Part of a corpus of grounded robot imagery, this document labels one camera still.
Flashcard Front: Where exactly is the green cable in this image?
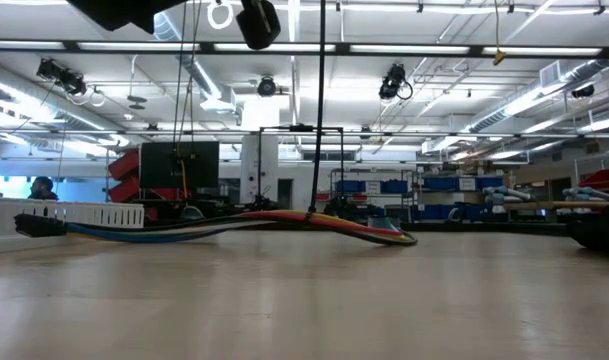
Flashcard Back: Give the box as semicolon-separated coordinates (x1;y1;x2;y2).
78;219;416;244

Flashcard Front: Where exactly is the metal shelf with blue bins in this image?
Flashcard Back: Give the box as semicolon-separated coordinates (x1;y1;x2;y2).
329;167;416;224

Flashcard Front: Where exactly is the person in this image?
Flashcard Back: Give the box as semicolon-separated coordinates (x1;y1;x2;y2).
27;175;60;202

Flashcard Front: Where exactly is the rack of red bins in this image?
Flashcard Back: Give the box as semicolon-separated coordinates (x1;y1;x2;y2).
107;148;142;204

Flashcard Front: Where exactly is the yellow hanging cord with plug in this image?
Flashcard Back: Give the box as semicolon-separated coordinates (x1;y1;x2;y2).
491;0;509;67

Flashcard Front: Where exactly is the pale blue foam roll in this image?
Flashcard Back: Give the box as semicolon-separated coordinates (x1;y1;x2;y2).
562;186;609;202
482;185;533;203

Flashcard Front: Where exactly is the white square building column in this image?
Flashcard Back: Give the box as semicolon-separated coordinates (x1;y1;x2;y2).
239;134;280;205

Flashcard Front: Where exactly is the black cable end wrap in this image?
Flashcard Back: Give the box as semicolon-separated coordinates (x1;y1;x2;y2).
12;213;69;239

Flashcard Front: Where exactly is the long black zip tie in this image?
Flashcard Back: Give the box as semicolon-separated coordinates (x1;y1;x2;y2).
306;0;329;217

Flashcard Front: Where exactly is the long shelf of blue bins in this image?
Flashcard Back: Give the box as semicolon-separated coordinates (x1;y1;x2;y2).
416;172;508;222

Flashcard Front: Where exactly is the long overhead light bar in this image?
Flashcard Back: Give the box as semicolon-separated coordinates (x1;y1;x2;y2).
0;38;609;57

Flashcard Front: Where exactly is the white slotted cable duct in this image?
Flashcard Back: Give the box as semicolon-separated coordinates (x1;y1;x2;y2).
0;196;145;240

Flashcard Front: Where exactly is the background black robot table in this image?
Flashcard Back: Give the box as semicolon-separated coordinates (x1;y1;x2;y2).
133;192;295;224

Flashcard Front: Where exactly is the red storage bin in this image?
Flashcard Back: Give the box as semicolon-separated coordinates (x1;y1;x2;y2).
578;167;609;190

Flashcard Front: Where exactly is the white cable ring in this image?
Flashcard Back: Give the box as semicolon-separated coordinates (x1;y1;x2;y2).
207;0;234;30

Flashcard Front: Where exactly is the black square panel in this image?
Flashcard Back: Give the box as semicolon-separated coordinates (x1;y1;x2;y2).
139;141;220;190

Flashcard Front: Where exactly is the yellow cable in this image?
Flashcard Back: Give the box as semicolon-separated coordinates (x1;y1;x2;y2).
78;212;418;245

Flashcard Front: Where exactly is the black background rig frame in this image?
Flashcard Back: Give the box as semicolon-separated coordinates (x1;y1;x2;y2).
256;124;346;214

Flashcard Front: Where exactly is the black camera with cable loops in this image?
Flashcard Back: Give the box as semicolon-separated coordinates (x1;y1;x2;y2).
377;62;414;102
36;57;89;97

